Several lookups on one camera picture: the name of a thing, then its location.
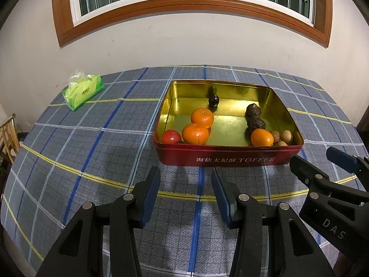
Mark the red tomato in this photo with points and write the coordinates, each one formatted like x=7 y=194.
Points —
x=171 y=136

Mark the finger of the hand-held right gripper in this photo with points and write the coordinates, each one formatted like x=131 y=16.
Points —
x=305 y=170
x=341 y=158

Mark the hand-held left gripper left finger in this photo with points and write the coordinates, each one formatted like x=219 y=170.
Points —
x=150 y=196

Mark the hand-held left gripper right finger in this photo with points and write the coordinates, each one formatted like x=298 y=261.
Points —
x=222 y=199

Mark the wooden framed window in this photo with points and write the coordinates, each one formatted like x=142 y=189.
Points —
x=196 y=4

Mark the green tissue pack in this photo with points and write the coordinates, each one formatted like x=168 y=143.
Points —
x=83 y=91

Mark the bamboo chair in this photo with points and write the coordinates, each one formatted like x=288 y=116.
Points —
x=8 y=138

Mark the brown longan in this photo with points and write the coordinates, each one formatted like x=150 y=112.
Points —
x=281 y=143
x=286 y=136
x=276 y=135

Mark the orange mandarin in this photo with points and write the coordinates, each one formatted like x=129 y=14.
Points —
x=196 y=133
x=261 y=137
x=202 y=117

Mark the blue plaid tablecloth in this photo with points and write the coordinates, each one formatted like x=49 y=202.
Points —
x=101 y=150

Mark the red and gold tin box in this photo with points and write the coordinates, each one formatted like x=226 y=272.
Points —
x=230 y=157

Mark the wrinkled dark passion fruit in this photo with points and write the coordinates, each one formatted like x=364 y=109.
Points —
x=253 y=110
x=256 y=123

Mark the dark purple plum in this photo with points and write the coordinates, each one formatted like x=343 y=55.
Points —
x=213 y=100

